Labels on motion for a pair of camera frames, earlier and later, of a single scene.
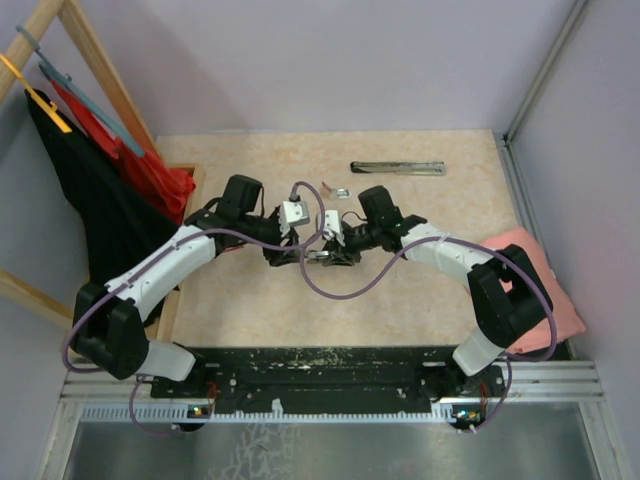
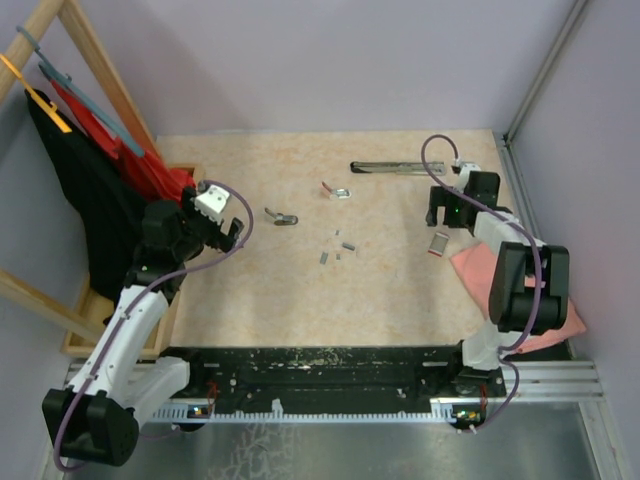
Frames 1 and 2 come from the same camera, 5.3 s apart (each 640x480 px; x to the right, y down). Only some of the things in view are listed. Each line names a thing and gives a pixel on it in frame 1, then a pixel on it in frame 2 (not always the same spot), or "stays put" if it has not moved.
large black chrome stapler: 415,168 stays put
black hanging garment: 115,214 stays put
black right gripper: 341,255 → 443,196
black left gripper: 280,257 → 219,239
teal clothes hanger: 51,69 stays put
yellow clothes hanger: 48,106 stays put
